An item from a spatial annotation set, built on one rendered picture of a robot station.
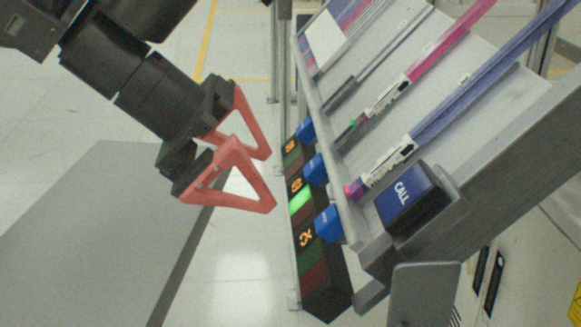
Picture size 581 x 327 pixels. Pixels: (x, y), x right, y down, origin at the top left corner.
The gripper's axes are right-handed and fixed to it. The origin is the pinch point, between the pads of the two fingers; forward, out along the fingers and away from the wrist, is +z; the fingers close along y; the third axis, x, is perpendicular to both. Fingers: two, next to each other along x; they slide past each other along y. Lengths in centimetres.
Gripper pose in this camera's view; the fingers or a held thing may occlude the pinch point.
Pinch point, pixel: (263, 175)
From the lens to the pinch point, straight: 47.9
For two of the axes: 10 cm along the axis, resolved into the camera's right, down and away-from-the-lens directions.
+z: 7.3, 5.8, 3.7
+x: -6.8, 6.6, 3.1
